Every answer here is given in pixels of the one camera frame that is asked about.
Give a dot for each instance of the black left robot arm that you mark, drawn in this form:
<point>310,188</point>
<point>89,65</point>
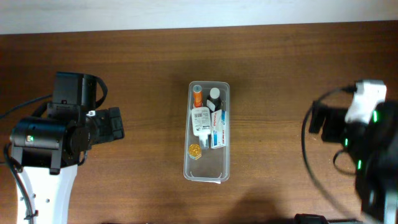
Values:
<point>47,152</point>

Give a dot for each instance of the white Panadol box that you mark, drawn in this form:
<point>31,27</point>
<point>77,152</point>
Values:
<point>218,129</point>

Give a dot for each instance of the small jar gold lid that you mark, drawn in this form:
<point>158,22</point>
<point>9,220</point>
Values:
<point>194,151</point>

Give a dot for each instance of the clear plastic container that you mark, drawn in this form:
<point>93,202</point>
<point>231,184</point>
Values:
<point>214,164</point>

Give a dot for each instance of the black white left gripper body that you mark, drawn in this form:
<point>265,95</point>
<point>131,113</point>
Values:
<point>115,123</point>

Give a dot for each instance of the orange tablet tube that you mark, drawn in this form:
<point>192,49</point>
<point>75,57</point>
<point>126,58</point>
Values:
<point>197,96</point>

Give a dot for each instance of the dark bottle white cap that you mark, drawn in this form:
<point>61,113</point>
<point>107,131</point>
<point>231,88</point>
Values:
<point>214,102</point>

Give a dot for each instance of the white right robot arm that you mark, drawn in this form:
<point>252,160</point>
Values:
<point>372,147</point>

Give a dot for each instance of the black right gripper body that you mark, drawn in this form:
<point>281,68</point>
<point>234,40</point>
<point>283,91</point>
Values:
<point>315,117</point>

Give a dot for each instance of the white squeeze bottle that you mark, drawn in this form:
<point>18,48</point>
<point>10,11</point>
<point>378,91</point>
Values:
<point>201,124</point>

